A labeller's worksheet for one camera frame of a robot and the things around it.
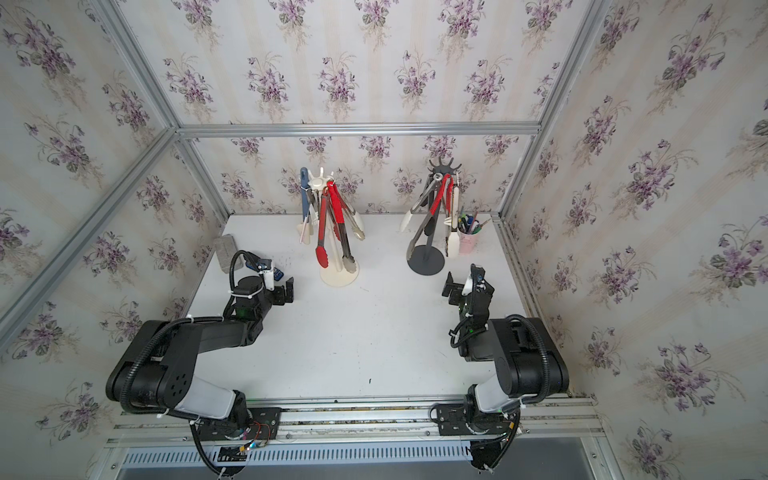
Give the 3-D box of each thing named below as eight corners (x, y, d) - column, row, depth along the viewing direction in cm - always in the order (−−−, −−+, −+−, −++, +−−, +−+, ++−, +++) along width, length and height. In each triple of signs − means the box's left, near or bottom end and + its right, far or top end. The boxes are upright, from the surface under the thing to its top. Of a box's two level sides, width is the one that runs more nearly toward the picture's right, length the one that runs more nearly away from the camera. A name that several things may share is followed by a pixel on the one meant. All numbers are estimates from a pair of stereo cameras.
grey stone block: (226, 275, 104) (221, 268, 101) (216, 246, 113) (211, 239, 110) (246, 266, 107) (242, 260, 104) (234, 238, 115) (230, 232, 112)
